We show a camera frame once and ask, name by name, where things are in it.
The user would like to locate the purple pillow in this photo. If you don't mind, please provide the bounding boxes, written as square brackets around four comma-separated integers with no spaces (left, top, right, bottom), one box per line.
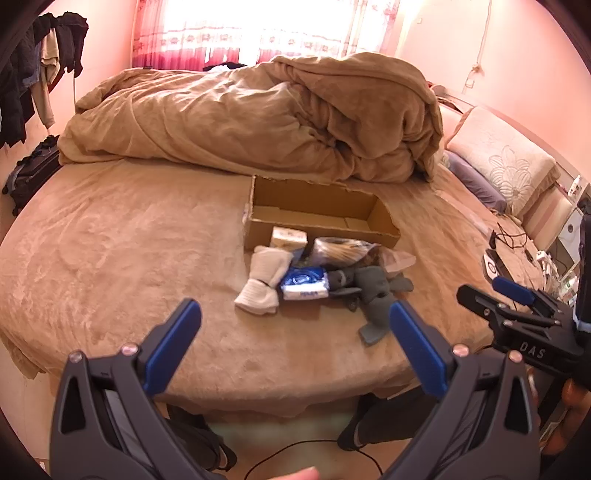
[444,150,509,213]

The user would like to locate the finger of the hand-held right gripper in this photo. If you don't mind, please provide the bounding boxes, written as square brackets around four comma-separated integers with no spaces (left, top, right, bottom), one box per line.
[456,284,560,329]
[492,276,573,320]

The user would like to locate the pink patterned curtain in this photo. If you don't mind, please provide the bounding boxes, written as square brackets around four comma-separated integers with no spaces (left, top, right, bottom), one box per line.
[131,0,400,72]

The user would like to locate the black suitcase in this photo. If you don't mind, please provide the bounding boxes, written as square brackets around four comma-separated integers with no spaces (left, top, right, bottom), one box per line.
[2,135,63,217]

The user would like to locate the white socks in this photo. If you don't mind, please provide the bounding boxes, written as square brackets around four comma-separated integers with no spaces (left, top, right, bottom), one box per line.
[234,246,294,316]

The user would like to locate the clear bag of cotton swabs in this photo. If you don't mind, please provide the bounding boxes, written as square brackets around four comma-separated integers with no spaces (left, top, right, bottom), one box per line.
[307,237,382,271]

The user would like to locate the white wall cord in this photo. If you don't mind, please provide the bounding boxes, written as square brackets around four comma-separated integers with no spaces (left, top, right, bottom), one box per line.
[464,0,491,89]

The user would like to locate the beige plush blanket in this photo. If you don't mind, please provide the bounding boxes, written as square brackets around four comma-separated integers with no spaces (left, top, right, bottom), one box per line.
[59,52,445,183]

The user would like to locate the white nightstand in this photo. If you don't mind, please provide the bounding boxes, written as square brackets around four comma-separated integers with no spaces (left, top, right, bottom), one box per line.
[558,216,583,260]

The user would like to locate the black charging cable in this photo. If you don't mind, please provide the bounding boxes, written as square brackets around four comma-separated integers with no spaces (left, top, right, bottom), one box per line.
[488,222,542,265]

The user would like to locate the cream tissue packet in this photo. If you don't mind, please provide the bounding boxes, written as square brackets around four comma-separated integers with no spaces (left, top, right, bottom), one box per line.
[270,226,308,252]

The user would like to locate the black hanging jacket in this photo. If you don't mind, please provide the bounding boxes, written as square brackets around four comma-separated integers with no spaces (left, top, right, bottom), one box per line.
[0,14,52,148]

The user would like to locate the pink plastic bag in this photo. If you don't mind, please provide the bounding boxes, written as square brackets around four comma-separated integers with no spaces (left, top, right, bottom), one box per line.
[379,247,417,278]

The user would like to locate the black hanging top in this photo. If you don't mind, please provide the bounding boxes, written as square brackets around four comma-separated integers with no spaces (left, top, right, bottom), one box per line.
[54,12,89,77]

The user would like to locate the person's right hand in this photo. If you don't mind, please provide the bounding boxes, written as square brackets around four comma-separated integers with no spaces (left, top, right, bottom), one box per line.
[545,381,591,457]

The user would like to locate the black and white device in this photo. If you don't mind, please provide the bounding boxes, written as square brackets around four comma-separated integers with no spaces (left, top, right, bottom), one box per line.
[482,249,505,281]

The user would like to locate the black floor cable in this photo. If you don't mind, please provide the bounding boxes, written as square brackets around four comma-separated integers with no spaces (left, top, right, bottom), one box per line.
[244,438,384,480]

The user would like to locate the beige hanging garment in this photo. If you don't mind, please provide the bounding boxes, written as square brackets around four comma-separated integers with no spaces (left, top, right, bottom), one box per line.
[39,34,62,130]

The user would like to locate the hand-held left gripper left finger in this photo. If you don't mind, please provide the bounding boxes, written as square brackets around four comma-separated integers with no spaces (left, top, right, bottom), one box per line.
[50,298,218,480]

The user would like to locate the blue tissue packet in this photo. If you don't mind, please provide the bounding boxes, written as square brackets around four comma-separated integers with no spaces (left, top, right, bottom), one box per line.
[280,266,329,302]

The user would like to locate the dark grey knit sock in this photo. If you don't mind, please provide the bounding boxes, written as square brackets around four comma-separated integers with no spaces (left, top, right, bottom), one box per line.
[325,269,363,297]

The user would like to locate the cream floral pillow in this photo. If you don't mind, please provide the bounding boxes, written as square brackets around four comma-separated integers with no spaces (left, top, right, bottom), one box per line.
[445,106,557,217]

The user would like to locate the bed with brown plush cover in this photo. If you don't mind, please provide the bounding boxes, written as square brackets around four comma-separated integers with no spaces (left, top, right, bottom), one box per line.
[0,157,546,416]

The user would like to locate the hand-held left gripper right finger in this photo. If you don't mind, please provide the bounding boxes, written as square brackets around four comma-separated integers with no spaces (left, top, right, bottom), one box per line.
[383,300,542,480]

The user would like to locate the brown cardboard box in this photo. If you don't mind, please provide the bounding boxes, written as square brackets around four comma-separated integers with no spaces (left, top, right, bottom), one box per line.
[243,174,402,252]

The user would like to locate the grey fleece socks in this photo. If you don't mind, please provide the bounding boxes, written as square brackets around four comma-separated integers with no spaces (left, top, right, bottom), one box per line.
[351,265,415,347]

